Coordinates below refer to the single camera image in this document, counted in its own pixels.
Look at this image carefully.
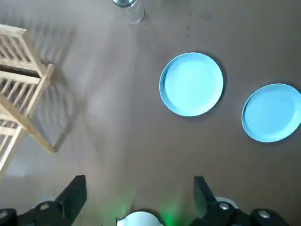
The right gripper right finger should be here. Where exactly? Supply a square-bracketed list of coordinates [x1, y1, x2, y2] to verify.
[185, 176, 292, 226]

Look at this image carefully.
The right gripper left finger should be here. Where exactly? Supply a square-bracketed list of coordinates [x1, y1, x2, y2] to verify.
[0, 175, 87, 226]

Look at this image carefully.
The blue plate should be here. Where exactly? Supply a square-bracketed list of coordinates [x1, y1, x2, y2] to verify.
[159, 52, 224, 117]
[241, 83, 301, 143]

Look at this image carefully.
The wooden dish rack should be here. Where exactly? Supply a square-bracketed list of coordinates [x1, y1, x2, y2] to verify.
[0, 23, 56, 182]

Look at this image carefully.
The clear bottle silver stopper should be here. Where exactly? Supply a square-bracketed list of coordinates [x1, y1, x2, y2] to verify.
[111, 0, 145, 24]

